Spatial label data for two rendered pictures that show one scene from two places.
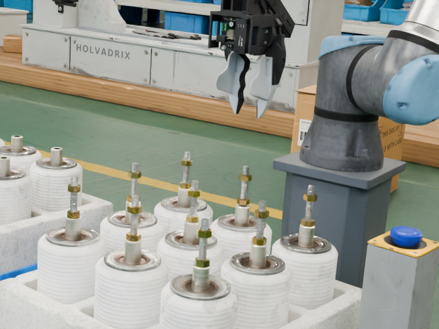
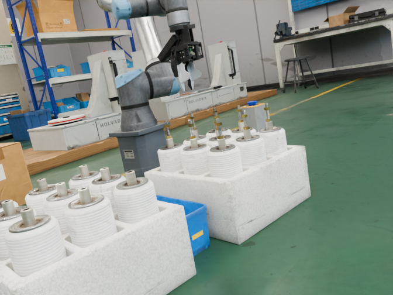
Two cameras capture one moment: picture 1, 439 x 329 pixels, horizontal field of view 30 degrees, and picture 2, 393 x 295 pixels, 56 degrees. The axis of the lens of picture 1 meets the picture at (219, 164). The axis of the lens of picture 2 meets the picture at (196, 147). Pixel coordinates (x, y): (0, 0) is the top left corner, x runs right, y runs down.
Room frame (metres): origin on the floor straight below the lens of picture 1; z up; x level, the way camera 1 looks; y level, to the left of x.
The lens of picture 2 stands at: (0.98, 1.24, 0.47)
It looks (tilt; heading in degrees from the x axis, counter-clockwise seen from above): 11 degrees down; 280
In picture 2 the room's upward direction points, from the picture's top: 10 degrees counter-clockwise
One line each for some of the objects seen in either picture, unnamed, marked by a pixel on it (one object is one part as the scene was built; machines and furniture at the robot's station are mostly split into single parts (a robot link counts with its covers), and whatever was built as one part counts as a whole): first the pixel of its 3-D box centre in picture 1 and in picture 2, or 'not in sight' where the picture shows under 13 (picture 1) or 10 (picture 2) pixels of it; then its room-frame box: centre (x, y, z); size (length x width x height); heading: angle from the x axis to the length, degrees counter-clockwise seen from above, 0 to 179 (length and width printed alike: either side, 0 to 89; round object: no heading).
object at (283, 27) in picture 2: not in sight; (283, 29); (0.42, -4.39, 0.87); 0.41 x 0.17 x 0.25; 59
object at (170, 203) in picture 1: (183, 205); (171, 146); (1.27, 0.05, 0.25); 0.08 x 0.08 x 0.01
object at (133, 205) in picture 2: not in sight; (140, 220); (1.28, 0.45, 0.16); 0.10 x 0.10 x 0.18
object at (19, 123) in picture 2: not in sight; (31, 124); (4.07, -3.52, 0.19); 0.50 x 0.41 x 0.37; 153
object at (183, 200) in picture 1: (184, 197); (170, 143); (1.27, 0.05, 0.26); 0.02 x 0.02 x 0.03
